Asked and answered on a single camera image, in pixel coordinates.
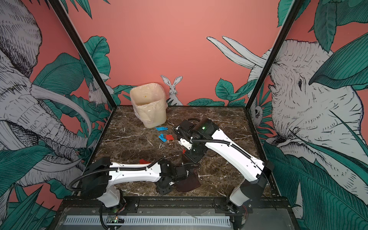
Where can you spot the blue paper scrap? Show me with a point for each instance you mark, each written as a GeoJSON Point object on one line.
{"type": "Point", "coordinates": [161, 128]}
{"type": "Point", "coordinates": [162, 138]}

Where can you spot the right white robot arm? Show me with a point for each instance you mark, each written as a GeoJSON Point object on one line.
{"type": "Point", "coordinates": [206, 135]}

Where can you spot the brown hand brush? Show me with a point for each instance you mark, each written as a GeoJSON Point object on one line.
{"type": "Point", "coordinates": [185, 159]}

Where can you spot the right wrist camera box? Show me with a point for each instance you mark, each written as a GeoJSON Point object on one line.
{"type": "Point", "coordinates": [186, 144]}

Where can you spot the dark brown dustpan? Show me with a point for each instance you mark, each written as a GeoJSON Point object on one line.
{"type": "Point", "coordinates": [188, 179]}

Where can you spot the white slotted cable duct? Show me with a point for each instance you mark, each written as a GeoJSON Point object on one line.
{"type": "Point", "coordinates": [217, 221]}

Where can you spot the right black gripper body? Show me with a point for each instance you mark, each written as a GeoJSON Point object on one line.
{"type": "Point", "coordinates": [195, 153]}

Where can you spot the right black frame post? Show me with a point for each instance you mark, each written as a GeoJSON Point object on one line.
{"type": "Point", "coordinates": [291, 16]}

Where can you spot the left black frame post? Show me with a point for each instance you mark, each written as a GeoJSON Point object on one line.
{"type": "Point", "coordinates": [74, 36]}

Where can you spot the cream bin with plastic liner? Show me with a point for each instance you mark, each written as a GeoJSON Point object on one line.
{"type": "Point", "coordinates": [149, 104]}

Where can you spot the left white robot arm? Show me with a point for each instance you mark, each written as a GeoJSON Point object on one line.
{"type": "Point", "coordinates": [100, 178]}

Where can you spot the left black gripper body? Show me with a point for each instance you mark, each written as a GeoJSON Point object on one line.
{"type": "Point", "coordinates": [166, 190]}

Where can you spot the black frame post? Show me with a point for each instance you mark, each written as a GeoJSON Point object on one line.
{"type": "Point", "coordinates": [291, 16]}
{"type": "Point", "coordinates": [74, 36]}

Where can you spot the black front mounting rail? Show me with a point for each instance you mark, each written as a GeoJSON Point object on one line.
{"type": "Point", "coordinates": [131, 204]}

